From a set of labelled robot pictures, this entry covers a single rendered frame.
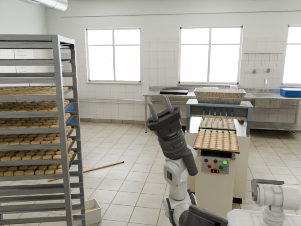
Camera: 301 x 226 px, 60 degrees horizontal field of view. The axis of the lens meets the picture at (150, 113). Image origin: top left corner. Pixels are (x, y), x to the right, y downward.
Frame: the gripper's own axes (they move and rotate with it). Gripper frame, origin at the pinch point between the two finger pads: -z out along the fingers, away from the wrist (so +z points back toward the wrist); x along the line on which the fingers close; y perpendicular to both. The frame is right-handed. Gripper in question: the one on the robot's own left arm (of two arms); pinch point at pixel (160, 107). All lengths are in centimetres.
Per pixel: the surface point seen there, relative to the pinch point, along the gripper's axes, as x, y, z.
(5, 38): -41, -75, -33
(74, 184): -54, -100, 76
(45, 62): -30, -72, -16
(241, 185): 96, -126, 200
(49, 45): -24, -73, -23
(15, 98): -52, -74, -5
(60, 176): -51, -63, 43
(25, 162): -64, -69, 29
